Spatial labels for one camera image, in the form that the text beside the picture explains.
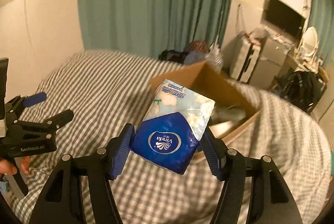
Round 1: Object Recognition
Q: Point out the white tape roll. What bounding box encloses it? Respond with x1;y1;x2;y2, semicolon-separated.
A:
208;105;247;139

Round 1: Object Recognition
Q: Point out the blue Vinda tissue pack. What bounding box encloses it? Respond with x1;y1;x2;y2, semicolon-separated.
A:
130;79;215;175

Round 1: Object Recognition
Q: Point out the person's left hand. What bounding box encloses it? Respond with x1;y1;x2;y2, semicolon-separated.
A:
0;156;30;175

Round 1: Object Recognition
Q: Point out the grey checkered bed cover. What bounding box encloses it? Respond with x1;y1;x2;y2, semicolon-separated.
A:
9;51;331;223

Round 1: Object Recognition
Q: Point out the open cardboard box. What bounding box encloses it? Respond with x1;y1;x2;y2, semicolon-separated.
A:
149;61;262;163

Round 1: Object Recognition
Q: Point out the white louvered wardrobe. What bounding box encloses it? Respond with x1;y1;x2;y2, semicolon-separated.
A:
311;88;333;122

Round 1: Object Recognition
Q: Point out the black jacket on chair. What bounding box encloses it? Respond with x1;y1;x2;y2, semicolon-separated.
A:
271;71;327;114

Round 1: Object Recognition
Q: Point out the black bag on floor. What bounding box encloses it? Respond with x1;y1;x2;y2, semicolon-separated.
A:
158;49;189;64

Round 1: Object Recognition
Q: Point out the white dressing table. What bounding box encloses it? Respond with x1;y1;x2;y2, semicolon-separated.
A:
284;54;330;83

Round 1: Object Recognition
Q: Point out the clear water jug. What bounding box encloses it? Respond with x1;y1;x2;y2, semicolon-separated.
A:
183;50;205;65
205;43;223;73

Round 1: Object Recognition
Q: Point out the silver mini fridge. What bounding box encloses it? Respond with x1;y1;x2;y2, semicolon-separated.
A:
249;38;290;89

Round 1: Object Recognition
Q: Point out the white suitcase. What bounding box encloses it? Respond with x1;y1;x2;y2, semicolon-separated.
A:
229;35;261;83

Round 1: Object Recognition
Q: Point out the white oval vanity mirror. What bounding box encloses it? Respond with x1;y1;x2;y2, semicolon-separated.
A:
298;26;319;64

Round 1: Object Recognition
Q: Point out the brown patterned bag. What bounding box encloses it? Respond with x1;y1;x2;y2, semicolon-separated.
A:
189;40;209;54

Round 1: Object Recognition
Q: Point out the small green curtain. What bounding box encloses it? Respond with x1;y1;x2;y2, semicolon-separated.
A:
309;0;333;66

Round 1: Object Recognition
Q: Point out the black wall television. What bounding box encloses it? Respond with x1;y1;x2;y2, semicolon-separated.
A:
266;0;306;40

